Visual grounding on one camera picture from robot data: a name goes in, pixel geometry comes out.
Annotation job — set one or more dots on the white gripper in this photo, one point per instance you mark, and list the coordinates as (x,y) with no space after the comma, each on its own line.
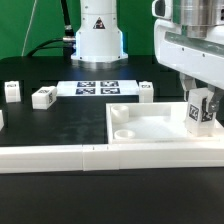
(189,38)

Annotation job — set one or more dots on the white square tabletop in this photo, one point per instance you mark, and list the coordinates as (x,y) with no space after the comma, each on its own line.
(131,123)

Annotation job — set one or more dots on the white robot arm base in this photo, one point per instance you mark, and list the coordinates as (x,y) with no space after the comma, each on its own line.
(99,41)

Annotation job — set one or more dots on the white obstacle fence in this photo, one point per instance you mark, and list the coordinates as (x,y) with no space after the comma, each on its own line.
(27,159)

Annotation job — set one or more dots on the white AprilTag base plate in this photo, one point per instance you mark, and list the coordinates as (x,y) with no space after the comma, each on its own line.
(97,88)

